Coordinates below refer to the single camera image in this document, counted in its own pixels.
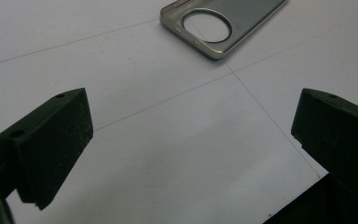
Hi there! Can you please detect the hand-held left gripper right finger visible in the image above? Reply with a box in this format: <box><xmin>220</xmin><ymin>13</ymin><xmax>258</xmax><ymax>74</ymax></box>
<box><xmin>291</xmin><ymin>88</ymin><xmax>358</xmax><ymax>203</ymax></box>

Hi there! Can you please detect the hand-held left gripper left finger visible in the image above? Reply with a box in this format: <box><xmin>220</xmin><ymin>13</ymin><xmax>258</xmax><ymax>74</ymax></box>
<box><xmin>0</xmin><ymin>88</ymin><xmax>94</xmax><ymax>211</ymax></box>

